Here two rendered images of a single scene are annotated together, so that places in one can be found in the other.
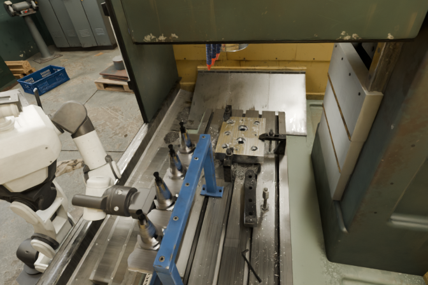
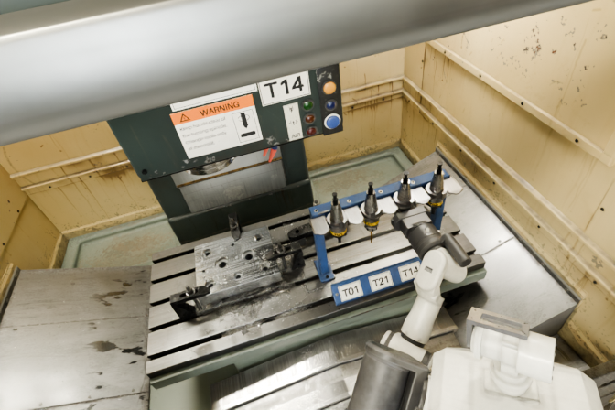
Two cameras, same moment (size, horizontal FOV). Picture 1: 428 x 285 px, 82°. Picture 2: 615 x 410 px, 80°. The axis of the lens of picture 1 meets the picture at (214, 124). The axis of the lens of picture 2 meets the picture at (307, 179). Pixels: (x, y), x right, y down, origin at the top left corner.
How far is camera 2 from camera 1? 130 cm
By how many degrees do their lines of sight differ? 80
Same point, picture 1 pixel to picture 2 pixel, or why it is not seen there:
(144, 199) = (414, 216)
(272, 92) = (58, 316)
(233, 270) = (385, 221)
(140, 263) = (454, 184)
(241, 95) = (55, 375)
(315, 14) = not seen: hidden behind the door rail
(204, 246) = (383, 246)
